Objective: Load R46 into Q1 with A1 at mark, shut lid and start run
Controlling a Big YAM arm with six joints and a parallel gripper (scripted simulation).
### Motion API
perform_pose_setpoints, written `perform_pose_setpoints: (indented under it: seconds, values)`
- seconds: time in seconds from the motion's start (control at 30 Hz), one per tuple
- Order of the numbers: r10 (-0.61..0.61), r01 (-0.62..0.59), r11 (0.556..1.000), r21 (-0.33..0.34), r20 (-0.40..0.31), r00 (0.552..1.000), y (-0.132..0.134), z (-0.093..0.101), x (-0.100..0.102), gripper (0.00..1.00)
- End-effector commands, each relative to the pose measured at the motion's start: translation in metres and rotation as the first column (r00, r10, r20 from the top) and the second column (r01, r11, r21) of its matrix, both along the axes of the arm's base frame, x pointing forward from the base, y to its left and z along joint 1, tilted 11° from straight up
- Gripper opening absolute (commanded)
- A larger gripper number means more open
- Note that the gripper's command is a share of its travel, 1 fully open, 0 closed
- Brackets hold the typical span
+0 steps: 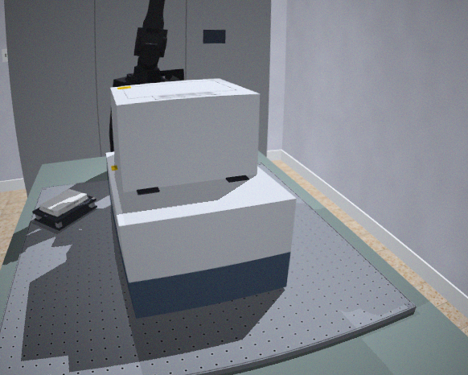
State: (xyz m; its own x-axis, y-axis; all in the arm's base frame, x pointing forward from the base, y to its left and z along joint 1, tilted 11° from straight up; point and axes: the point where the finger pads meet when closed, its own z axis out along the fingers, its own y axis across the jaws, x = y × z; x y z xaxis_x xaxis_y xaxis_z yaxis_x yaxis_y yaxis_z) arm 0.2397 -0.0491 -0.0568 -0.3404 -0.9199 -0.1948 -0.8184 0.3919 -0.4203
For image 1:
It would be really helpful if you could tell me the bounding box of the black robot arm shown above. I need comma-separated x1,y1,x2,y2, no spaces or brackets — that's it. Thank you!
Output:
126,0,184,84

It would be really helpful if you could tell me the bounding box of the grey lab instrument housing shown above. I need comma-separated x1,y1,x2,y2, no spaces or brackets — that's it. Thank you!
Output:
106,79,297,319

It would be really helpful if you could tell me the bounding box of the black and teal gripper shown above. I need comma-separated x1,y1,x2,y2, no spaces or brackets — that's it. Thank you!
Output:
139,70,156,84

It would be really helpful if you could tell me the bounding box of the white well pcr plate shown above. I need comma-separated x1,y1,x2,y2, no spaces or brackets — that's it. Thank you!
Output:
39,189,88,217

